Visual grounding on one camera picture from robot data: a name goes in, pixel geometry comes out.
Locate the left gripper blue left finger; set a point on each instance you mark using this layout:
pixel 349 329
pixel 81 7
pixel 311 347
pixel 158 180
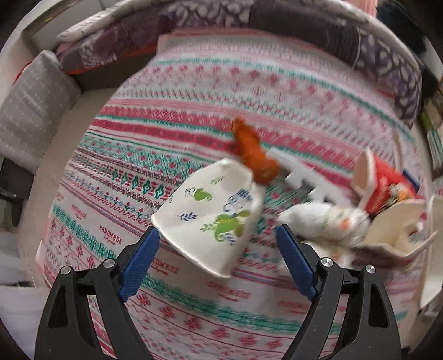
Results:
pixel 134 262

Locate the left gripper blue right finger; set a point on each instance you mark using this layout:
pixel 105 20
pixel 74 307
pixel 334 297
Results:
pixel 301 270

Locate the white tissue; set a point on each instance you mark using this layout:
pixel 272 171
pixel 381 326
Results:
pixel 324 221

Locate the white paper cup green print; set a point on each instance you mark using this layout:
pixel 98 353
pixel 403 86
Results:
pixel 212 215

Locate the white foam packing piece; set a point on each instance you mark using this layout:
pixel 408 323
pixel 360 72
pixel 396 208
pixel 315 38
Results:
pixel 322 190

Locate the red instant noodle cup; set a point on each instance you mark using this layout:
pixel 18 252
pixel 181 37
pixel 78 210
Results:
pixel 378 184

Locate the striped patterned bed sheet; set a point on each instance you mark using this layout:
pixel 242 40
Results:
pixel 163 144

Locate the grey checked pillow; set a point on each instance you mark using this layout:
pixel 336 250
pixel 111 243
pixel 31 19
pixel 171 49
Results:
pixel 32 110

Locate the purple white folded quilt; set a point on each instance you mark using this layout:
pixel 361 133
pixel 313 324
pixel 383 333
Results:
pixel 342 30

